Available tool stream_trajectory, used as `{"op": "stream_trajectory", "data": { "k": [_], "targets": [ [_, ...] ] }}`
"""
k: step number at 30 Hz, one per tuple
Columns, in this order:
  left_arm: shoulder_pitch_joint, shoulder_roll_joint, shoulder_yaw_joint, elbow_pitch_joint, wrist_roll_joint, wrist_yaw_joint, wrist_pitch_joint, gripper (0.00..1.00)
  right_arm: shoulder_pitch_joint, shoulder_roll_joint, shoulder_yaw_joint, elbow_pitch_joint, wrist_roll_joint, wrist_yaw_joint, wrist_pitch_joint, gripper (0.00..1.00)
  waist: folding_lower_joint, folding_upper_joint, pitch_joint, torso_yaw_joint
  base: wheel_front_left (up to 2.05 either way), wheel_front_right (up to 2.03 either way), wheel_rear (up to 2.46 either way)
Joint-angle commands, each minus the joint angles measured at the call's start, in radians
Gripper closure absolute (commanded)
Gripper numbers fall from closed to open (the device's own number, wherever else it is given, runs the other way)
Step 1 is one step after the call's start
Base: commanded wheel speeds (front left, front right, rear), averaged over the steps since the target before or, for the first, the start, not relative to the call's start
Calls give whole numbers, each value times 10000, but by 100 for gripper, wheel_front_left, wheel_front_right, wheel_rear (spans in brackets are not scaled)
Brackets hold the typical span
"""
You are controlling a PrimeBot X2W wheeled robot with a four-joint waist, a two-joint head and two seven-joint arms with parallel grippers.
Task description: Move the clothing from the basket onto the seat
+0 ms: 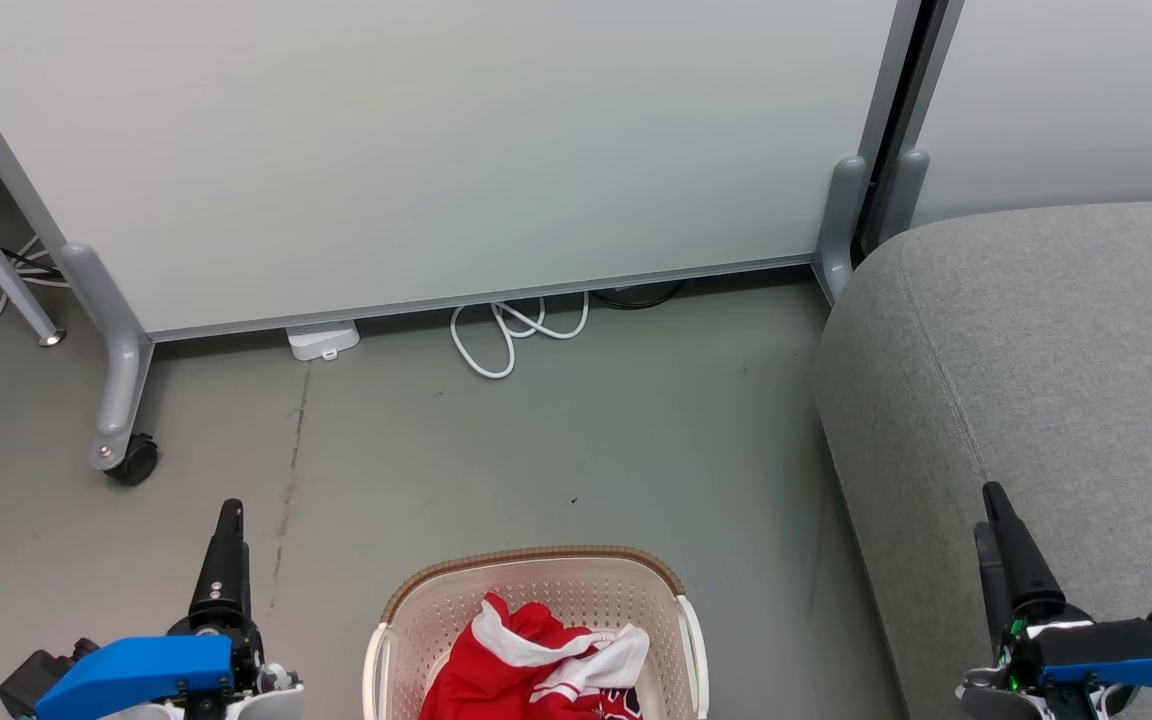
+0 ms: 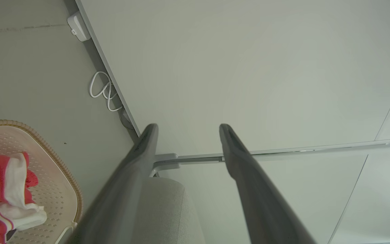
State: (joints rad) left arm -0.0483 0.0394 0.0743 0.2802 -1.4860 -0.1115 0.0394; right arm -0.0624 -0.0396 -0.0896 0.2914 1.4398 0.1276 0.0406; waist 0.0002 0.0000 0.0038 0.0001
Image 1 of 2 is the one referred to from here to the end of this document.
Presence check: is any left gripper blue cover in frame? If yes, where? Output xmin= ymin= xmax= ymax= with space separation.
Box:
xmin=0 ymin=498 xmax=269 ymax=720

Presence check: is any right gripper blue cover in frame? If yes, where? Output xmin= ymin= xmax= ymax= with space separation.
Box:
xmin=961 ymin=482 xmax=1152 ymax=720

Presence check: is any red shorts white trim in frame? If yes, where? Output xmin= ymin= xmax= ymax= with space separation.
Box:
xmin=421 ymin=592 xmax=602 ymax=720

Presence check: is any grey fabric sofa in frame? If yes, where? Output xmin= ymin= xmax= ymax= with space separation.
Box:
xmin=812 ymin=197 xmax=1152 ymax=720

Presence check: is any black caster wheel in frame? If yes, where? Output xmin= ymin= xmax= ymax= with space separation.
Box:
xmin=104 ymin=433 xmax=159 ymax=487

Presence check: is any grey partition foot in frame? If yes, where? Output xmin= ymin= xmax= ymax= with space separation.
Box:
xmin=58 ymin=242 xmax=155 ymax=471
xmin=879 ymin=148 xmax=930 ymax=246
xmin=814 ymin=155 xmax=869 ymax=303

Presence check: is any white power adapter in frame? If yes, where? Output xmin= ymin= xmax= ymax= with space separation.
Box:
xmin=286 ymin=320 xmax=361 ymax=362

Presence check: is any cream perforated laundry basket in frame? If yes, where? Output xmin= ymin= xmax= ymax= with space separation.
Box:
xmin=362 ymin=545 xmax=711 ymax=720

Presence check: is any large white partition panel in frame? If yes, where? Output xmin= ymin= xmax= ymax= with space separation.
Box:
xmin=0 ymin=0 xmax=922 ymax=343

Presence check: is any narrow white partition panel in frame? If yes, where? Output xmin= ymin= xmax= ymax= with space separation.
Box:
xmin=876 ymin=0 xmax=1152 ymax=246

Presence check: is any looped white cable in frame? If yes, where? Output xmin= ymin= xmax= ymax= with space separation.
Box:
xmin=450 ymin=292 xmax=591 ymax=381

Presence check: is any black floor cable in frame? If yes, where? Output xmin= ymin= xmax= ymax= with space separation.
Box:
xmin=591 ymin=280 xmax=687 ymax=311

